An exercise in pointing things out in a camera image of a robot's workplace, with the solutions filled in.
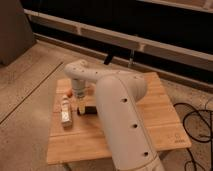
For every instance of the wooden cutting board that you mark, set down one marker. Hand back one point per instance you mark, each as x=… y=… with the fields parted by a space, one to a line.
x=85 y=139

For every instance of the orange carrot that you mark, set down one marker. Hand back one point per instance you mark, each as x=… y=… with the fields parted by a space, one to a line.
x=69 y=93

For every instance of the grey chair corner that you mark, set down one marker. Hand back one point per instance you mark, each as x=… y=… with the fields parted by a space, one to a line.
x=16 y=35

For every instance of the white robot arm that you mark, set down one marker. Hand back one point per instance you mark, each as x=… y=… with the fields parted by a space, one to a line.
x=116 y=94

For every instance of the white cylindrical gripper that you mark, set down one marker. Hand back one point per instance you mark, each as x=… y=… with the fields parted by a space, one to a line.
x=78 y=88

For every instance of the dark eraser block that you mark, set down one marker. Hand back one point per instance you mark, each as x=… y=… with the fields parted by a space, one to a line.
x=89 y=110

